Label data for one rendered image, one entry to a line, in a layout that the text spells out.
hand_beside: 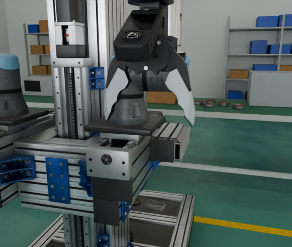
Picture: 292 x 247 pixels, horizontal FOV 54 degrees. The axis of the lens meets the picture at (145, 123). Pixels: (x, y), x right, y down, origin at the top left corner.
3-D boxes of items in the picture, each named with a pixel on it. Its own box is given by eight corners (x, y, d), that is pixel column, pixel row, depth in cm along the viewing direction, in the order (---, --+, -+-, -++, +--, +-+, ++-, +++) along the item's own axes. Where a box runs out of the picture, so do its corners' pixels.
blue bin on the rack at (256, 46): (249, 54, 611) (250, 41, 604) (262, 54, 604) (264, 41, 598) (251, 53, 571) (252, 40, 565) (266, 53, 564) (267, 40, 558)
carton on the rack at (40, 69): (42, 73, 764) (41, 65, 759) (56, 73, 751) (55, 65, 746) (32, 74, 727) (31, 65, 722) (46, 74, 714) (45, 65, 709)
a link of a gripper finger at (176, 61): (199, 84, 44) (168, 36, 43) (199, 85, 42) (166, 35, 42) (174, 100, 45) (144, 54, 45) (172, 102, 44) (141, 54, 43)
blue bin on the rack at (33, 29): (39, 34, 740) (38, 26, 735) (48, 34, 732) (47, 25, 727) (28, 33, 701) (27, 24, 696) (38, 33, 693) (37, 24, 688)
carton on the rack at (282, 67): (274, 78, 608) (276, 64, 601) (293, 78, 598) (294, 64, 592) (277, 79, 570) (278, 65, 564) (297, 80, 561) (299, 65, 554)
